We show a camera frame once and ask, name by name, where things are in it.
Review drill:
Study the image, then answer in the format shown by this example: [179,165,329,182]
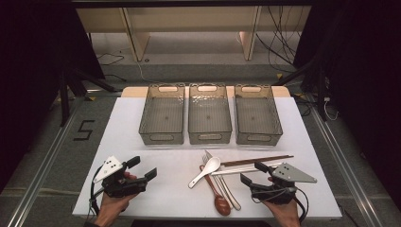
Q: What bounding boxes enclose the transparent grey plastic bin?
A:
[234,83,284,147]
[187,82,234,146]
[138,83,186,146]

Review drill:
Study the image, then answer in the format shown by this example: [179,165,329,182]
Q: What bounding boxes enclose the metal forks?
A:
[204,149,242,211]

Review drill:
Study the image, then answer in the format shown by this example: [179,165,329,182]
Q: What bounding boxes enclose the person's right hand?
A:
[263,176,303,227]

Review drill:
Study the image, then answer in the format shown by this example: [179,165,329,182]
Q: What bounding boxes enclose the white ceramic spoon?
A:
[188,156,221,189]

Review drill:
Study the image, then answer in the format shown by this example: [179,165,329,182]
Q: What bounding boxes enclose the light wooden desk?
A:
[75,5,313,62]

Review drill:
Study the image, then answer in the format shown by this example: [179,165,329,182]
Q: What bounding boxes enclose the brown wooden spoon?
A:
[199,165,232,218]

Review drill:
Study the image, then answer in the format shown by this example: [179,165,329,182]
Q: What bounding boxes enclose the right hand-held gripper black cable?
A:
[292,187,310,223]

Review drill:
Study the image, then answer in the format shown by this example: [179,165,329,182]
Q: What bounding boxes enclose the brown wooden chopstick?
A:
[220,154,294,166]
[221,155,295,167]

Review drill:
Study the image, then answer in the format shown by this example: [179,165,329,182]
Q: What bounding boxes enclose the white cable with plug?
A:
[323,96,339,121]

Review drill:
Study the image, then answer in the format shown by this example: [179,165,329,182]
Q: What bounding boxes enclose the metal floor rail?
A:
[6,97,86,227]
[310,103,384,227]

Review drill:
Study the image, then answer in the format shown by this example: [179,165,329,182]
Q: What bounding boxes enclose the black curtain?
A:
[0,0,106,193]
[292,0,401,209]

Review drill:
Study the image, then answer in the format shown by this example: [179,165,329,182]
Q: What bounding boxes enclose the silver metal fork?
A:
[201,154,235,211]

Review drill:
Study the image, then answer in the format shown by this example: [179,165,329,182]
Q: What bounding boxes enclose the bundle of black cables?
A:
[254,6,305,74]

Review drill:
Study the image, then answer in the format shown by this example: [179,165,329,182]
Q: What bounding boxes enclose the person's left hand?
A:
[94,171,140,227]

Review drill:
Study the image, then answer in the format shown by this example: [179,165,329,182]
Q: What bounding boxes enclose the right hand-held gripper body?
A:
[250,162,318,205]

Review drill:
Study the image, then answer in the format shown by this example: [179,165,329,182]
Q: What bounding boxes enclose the black metal stand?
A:
[272,56,329,122]
[58,67,118,127]

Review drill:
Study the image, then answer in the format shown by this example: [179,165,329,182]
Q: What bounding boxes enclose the white floor cable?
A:
[134,60,150,83]

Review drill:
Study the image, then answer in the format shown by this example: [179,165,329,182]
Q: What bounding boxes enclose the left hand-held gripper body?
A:
[93,155,148,199]

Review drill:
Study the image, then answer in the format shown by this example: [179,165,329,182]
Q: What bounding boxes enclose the white table cover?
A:
[72,96,343,220]

